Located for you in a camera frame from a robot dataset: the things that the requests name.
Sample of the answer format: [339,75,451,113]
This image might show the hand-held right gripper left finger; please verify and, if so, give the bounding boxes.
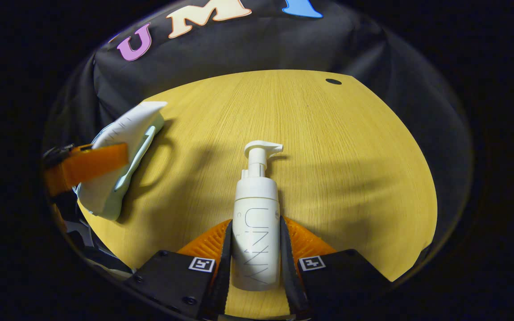
[122,218,234,321]

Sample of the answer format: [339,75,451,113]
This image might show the white pump bottle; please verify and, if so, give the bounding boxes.
[232,140,283,291]

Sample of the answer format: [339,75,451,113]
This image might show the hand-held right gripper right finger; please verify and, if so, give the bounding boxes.
[279,216,393,321]

